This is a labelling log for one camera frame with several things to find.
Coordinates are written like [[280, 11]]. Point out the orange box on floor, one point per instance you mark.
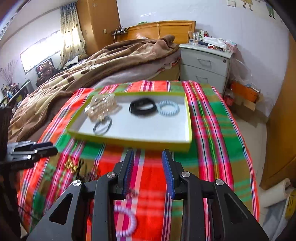
[[243, 91]]

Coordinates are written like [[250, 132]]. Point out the gold chain jewelry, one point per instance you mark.
[[69, 165]]

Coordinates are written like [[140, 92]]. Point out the wooden headboard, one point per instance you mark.
[[157, 30]]

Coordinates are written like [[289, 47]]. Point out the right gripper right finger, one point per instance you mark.
[[173, 170]]

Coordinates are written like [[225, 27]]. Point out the clear glass on cabinet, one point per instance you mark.
[[193, 38]]

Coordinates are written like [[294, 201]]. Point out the white tray with green rim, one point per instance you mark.
[[150, 132]]

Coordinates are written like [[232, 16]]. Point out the clutter on cabinet top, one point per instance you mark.
[[217, 43]]

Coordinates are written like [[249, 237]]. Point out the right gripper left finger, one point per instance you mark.
[[123, 170]]

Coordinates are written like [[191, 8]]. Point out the paper towel roll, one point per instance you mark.
[[275, 194]]

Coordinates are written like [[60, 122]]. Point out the wooden wardrobe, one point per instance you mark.
[[280, 145]]

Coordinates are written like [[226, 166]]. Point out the framed teddy picture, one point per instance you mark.
[[45, 69]]

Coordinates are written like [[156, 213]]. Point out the black wristband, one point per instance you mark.
[[142, 106]]

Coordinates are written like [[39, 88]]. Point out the brown patterned blanket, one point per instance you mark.
[[34, 109]]

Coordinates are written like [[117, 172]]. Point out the cartoon wall sticker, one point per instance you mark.
[[261, 8]]

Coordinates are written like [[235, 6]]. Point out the tangled jewelry pile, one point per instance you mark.
[[83, 174]]

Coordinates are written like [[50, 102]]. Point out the grey bedside cabinet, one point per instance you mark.
[[205, 66]]

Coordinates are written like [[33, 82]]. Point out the dotted curtain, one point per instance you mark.
[[73, 42]]

